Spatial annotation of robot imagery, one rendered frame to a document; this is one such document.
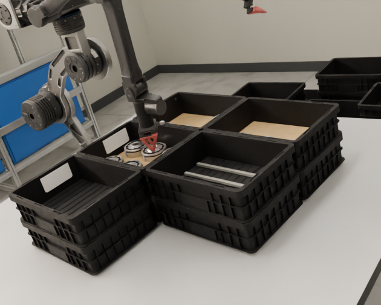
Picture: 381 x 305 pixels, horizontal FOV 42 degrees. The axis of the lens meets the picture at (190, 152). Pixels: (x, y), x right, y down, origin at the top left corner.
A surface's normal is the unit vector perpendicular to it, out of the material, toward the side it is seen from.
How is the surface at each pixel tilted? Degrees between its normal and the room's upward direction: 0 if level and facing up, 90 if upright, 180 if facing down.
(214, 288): 0
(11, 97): 90
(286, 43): 90
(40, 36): 90
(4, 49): 90
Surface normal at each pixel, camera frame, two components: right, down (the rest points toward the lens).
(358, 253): -0.24, -0.87
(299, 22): -0.58, 0.48
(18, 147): 0.78, 0.09
